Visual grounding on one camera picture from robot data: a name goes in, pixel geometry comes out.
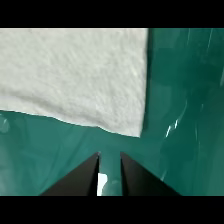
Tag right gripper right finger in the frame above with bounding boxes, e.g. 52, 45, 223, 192
120, 151, 182, 197

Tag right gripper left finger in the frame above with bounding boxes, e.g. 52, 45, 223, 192
40, 151, 101, 197

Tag white garment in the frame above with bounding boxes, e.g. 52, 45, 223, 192
0, 27, 149, 138

